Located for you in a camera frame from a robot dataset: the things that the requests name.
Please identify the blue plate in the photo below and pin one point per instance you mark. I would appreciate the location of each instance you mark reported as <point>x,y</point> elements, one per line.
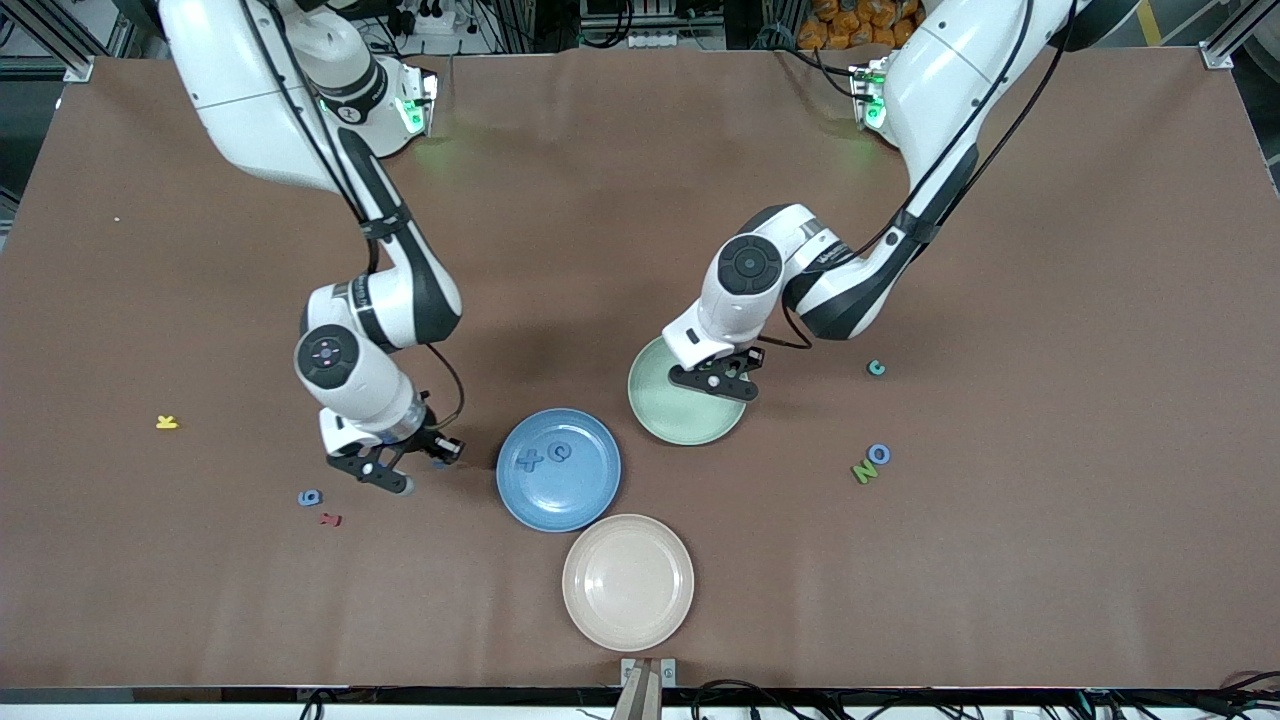
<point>560,500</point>

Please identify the white power strip with plugs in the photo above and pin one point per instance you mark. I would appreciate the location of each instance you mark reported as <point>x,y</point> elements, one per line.
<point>430,18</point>

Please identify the blue foam letter x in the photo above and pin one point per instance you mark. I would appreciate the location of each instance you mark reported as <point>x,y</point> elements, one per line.
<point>529,460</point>

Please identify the grey metal bracket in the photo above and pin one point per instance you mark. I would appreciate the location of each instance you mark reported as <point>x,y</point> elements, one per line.
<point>670,680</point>

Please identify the pile of orange objects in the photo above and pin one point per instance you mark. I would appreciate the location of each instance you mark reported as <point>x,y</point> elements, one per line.
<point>850,25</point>

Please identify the aluminium frame profile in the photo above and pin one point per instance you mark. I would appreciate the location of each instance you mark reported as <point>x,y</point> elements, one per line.
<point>1215,57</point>
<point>78,70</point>

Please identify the blue foam number 6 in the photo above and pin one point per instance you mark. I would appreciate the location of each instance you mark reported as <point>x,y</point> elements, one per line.
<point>304,498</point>

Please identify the beige plate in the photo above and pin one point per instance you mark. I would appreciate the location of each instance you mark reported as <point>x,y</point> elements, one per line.
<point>628,582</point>

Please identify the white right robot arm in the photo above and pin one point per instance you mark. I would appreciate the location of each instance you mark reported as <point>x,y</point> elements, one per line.
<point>250,110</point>

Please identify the small white power strip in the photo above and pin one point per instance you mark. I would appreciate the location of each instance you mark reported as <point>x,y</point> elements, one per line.
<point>648,40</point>

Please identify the blue foam letter O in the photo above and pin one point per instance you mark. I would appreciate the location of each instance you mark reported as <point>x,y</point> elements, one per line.
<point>870,455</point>

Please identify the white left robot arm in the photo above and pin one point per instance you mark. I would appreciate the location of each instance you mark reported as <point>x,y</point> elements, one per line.
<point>940,90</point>

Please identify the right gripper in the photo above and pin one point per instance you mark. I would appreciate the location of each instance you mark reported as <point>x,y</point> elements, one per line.
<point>429,438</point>

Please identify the light green plate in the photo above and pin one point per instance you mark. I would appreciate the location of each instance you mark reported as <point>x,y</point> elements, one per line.
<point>690,425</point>

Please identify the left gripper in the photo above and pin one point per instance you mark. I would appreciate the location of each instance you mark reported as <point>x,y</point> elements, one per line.
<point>751,357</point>

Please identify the green foam letter N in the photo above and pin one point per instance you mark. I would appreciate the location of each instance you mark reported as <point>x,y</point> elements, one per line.
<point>865,470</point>

